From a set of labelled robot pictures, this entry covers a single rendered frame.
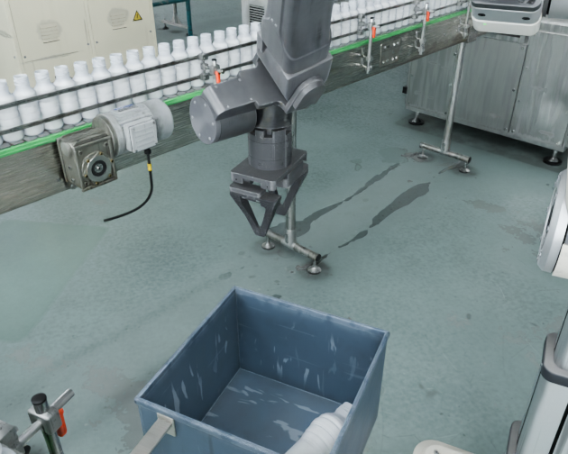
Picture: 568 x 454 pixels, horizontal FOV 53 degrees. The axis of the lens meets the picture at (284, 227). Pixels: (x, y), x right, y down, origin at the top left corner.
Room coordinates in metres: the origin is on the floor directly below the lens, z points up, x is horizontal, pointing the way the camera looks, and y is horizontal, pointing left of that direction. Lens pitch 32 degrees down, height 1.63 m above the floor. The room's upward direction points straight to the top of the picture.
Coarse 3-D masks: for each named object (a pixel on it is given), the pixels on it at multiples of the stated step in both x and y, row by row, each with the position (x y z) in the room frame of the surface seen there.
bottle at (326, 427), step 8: (344, 408) 0.72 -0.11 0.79; (320, 416) 0.70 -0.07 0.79; (328, 416) 0.69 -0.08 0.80; (336, 416) 0.69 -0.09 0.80; (344, 416) 0.70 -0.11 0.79; (312, 424) 0.68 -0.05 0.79; (320, 424) 0.68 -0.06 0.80; (328, 424) 0.67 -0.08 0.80; (336, 424) 0.68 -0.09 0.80; (304, 432) 0.67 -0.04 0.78; (312, 432) 0.66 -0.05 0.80; (320, 432) 0.66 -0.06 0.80; (328, 432) 0.66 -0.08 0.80; (336, 432) 0.66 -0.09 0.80; (304, 440) 0.65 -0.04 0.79; (312, 440) 0.65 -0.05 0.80; (320, 440) 0.65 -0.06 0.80; (328, 440) 0.65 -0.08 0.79; (296, 448) 0.63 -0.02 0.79; (304, 448) 0.63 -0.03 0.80; (312, 448) 0.63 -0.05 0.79; (320, 448) 0.64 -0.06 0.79; (328, 448) 0.64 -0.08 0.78
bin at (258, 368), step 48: (240, 288) 0.88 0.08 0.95; (192, 336) 0.74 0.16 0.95; (240, 336) 0.88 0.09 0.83; (288, 336) 0.83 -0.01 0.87; (336, 336) 0.79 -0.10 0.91; (384, 336) 0.74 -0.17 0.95; (192, 384) 0.73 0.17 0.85; (240, 384) 0.83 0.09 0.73; (288, 384) 0.83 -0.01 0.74; (336, 384) 0.79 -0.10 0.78; (144, 432) 0.60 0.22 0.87; (192, 432) 0.56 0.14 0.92; (240, 432) 0.71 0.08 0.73; (288, 432) 0.71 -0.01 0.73
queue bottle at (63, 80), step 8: (56, 72) 1.61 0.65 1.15; (64, 72) 1.61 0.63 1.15; (56, 80) 1.61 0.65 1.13; (64, 80) 1.61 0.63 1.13; (72, 80) 1.63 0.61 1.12; (56, 88) 1.60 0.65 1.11; (64, 96) 1.60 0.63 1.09; (72, 96) 1.61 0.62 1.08; (64, 104) 1.60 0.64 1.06; (72, 104) 1.61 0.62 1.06; (64, 112) 1.60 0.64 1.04; (64, 120) 1.60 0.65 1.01; (72, 120) 1.60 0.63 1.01; (80, 120) 1.62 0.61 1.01
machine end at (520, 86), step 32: (544, 32) 3.55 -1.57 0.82; (416, 64) 4.13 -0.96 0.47; (448, 64) 3.96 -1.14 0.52; (480, 64) 3.80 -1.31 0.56; (512, 64) 3.66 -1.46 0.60; (544, 64) 3.52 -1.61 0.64; (416, 96) 4.11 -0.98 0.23; (448, 96) 3.93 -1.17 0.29; (480, 96) 3.77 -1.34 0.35; (512, 96) 3.62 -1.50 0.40; (544, 96) 3.49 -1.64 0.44; (480, 128) 3.76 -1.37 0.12; (512, 128) 3.59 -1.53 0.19; (544, 128) 3.46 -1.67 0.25; (544, 160) 3.46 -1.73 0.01
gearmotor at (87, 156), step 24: (96, 120) 1.58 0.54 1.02; (120, 120) 1.57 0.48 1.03; (144, 120) 1.58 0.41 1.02; (168, 120) 1.66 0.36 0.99; (72, 144) 1.46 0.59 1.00; (96, 144) 1.50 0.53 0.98; (120, 144) 1.53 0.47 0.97; (144, 144) 1.55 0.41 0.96; (72, 168) 1.47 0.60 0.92; (96, 168) 1.48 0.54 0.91; (120, 216) 1.62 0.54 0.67
